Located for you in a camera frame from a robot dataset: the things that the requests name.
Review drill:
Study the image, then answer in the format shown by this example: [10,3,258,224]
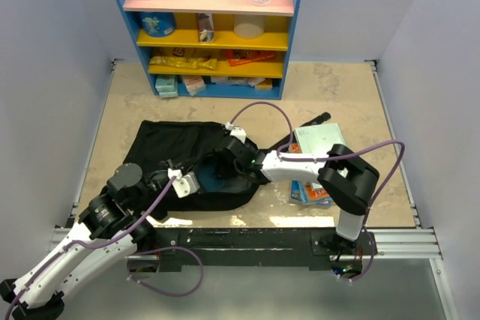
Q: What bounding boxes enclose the black backpack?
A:
[122,111,332,222]

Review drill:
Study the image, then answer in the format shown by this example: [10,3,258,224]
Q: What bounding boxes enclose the blue wallet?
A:
[196,163,231,193]

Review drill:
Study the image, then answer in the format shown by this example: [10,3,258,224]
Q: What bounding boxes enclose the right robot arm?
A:
[215,136,380,255]

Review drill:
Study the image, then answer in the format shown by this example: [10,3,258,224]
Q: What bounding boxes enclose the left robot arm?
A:
[1,163,182,319]

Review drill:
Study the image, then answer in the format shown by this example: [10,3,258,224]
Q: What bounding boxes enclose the yellow soap pack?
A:
[255,79,273,91]

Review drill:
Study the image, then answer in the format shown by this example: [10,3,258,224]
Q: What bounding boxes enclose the teal tissue pack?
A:
[155,74,178,98]

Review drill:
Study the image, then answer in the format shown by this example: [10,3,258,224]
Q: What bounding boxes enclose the pink tissue pack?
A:
[181,75,206,96]

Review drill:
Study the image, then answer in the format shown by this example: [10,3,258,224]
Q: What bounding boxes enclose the yellow chips bag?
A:
[149,47,219,70]

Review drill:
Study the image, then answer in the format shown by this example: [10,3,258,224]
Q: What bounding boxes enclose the blue children's book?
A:
[288,179,333,208]

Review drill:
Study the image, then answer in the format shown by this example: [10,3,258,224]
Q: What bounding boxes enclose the grey-green notebook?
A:
[294,123,345,155]

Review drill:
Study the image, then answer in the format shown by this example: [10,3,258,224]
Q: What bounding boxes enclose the white wrapped packs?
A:
[210,76,265,87]

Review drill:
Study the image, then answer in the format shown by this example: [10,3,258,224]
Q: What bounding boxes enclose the orange snack box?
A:
[223,49,277,67]

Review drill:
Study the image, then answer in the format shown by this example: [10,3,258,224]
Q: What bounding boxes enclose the white round container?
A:
[233,14,266,39]

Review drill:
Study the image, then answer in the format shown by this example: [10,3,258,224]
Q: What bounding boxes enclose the blue shelf unit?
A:
[115,0,301,100]

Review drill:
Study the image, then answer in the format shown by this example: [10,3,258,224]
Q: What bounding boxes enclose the small carton box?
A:
[196,13,215,43]

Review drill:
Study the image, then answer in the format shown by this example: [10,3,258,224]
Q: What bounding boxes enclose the blue round can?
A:
[140,12,176,37]

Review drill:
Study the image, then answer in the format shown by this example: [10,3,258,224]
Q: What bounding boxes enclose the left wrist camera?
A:
[167,169,200,199]

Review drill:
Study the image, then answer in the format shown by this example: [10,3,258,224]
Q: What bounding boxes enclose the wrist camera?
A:
[225,122,247,144]
[167,169,200,199]

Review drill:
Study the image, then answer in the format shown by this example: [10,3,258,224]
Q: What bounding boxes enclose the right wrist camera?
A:
[225,122,247,144]

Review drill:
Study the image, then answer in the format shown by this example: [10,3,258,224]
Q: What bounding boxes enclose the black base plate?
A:
[130,227,377,272]

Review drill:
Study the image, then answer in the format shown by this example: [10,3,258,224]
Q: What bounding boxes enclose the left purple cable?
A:
[5,175,206,319]

